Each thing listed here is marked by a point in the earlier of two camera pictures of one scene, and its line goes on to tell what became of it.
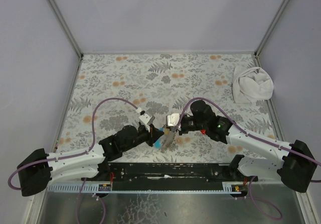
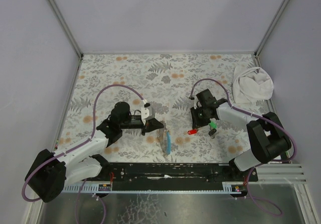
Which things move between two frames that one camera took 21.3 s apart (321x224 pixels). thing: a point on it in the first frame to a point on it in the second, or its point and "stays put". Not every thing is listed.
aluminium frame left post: [61, 19] stays put
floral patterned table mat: [109, 89] stays put
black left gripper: [151, 134] to [146, 126]
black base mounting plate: [171, 172] stays put
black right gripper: [180, 127] to [198, 117]
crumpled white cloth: [251, 84] stays put
